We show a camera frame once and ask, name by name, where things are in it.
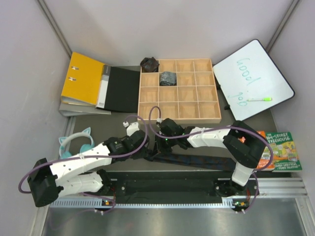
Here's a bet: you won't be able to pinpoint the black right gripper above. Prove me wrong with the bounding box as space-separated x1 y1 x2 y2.
152 132 177 157

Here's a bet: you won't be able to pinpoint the brown blue striped tie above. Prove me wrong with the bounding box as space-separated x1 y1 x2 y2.
145 153 236 172

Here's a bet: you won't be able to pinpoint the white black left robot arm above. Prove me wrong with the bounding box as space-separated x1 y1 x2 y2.
27 130 150 207

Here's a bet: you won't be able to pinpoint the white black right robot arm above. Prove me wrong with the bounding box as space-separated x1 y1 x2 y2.
157 118 268 195

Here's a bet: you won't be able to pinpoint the dark grey table mat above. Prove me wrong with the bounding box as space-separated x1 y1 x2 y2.
73 65 291 173

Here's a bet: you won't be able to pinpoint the wooden compartment tray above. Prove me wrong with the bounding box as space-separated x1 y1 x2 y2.
137 58 221 124

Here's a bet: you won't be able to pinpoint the rolled grey tie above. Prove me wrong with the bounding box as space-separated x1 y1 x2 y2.
159 71 177 86

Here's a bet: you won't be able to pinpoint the black folder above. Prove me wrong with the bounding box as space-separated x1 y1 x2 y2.
95 65 140 113

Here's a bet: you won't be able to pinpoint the teal cat ear headphones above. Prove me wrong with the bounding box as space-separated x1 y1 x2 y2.
58 127 95 159

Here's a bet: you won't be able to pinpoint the rolled dark brown tie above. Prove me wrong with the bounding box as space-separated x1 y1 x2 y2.
140 57 159 73

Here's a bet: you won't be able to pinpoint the grey folder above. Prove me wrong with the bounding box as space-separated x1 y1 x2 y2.
59 102 112 117

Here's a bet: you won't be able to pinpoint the white whiteboard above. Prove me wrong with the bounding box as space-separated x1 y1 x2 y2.
213 39 295 120

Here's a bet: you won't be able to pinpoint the green marker pen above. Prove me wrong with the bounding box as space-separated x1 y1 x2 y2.
247 97 272 102

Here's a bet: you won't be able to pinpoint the green treehouse book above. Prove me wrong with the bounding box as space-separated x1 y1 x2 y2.
266 132 302 172

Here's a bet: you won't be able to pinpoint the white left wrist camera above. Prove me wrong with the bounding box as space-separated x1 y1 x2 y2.
123 121 140 136

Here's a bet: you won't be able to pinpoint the yellow ring binder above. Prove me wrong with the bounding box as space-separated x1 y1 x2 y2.
61 52 105 107

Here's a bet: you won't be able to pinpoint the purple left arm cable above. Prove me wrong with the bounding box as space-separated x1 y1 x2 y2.
18 115 150 213

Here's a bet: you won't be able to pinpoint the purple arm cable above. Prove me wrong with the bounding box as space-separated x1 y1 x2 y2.
18 115 150 213
149 106 274 213

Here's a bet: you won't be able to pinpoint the grey slotted cable duct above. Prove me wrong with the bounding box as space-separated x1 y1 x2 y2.
49 197 245 209

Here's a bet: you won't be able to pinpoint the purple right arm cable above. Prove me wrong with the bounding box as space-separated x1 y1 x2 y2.
149 106 274 213

